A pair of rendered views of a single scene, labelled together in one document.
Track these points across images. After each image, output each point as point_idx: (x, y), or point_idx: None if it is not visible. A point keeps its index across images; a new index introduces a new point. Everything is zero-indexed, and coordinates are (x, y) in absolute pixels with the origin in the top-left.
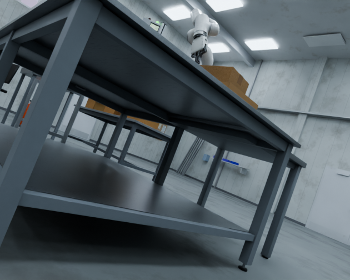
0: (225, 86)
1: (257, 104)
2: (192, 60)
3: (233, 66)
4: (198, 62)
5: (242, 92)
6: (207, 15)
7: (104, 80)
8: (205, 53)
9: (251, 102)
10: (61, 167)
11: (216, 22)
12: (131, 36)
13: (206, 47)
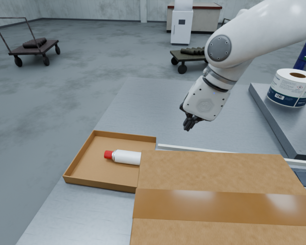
0: (93, 129)
1: (63, 173)
2: (109, 106)
3: (142, 149)
4: (184, 126)
5: (82, 145)
6: (240, 10)
7: None
8: (186, 111)
9: (72, 164)
10: None
11: (241, 13)
12: None
13: (185, 100)
